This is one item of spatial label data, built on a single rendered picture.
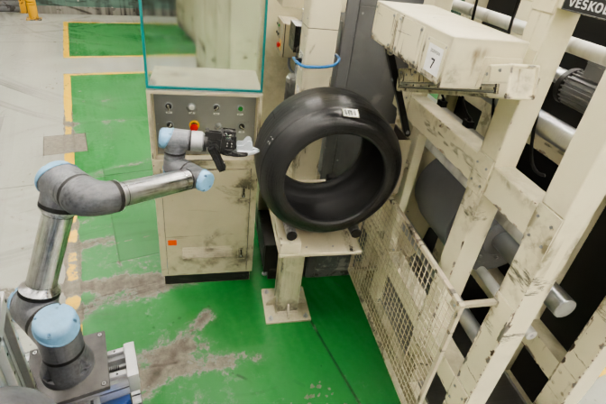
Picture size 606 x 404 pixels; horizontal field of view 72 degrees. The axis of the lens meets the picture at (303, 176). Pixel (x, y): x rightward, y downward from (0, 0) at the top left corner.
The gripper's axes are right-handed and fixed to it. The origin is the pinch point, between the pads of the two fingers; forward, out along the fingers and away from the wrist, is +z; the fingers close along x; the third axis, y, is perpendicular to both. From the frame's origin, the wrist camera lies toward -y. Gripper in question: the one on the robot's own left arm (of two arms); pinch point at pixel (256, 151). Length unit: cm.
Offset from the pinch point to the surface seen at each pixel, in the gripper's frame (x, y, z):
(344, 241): -4, -39, 46
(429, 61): -26, 50, 42
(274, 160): -10.9, 3.3, 5.1
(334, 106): -7.0, 24.9, 23.3
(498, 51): -35, 58, 56
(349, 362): -12, -117, 69
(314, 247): -7, -40, 31
